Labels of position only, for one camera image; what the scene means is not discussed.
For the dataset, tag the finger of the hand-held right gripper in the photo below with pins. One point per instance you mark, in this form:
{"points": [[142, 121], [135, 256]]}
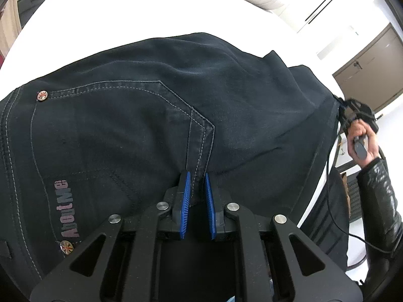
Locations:
{"points": [[341, 103]]}

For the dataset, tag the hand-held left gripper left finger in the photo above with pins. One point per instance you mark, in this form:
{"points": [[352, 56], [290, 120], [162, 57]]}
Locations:
{"points": [[184, 204]]}

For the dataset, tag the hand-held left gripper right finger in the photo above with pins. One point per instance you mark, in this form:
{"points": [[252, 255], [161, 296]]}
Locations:
{"points": [[210, 204]]}

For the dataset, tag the dark denim pants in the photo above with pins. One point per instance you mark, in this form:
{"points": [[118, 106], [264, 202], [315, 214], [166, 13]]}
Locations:
{"points": [[132, 119]]}

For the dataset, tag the person's right hand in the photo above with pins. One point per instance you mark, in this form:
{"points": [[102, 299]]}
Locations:
{"points": [[370, 146]]}

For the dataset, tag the brown cabinet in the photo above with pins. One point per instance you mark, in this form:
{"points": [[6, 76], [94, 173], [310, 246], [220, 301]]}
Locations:
{"points": [[368, 69]]}

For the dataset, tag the white wardrobe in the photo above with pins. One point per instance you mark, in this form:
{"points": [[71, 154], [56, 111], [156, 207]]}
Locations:
{"points": [[330, 9]]}

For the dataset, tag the person's leg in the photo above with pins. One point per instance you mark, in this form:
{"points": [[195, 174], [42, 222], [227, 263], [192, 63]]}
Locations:
{"points": [[330, 220]]}

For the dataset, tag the bed with white sheet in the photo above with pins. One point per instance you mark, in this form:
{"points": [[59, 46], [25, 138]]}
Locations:
{"points": [[126, 15]]}

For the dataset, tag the grey nightstand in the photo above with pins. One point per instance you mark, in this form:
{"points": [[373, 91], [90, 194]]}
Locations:
{"points": [[36, 1]]}

